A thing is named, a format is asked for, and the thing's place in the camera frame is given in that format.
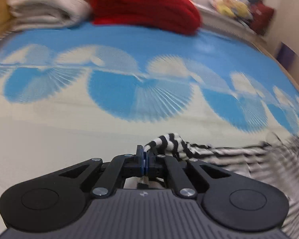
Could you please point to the striped and white hooded shirt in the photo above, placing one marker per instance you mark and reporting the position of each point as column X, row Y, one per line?
column 169, row 142

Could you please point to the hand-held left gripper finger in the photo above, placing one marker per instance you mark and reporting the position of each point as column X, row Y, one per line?
column 147, row 165
column 142, row 165

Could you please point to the yellow plush toy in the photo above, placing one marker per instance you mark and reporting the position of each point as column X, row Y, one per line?
column 230, row 6

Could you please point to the purple box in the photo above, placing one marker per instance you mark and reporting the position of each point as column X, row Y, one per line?
column 286, row 56

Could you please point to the blue fan print bed mat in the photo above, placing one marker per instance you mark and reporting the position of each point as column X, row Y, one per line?
column 139, row 92

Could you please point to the dark red cushion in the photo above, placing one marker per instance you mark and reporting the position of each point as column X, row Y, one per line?
column 261, row 17

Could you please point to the red folded blanket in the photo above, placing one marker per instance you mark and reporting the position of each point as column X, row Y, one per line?
column 144, row 7

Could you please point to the wooden bed frame rail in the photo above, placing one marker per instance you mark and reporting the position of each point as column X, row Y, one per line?
column 284, row 64

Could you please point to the cream folded quilt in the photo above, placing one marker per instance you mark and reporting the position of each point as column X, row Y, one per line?
column 47, row 7

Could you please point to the white window sill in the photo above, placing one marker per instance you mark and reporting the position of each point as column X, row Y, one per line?
column 229, row 22

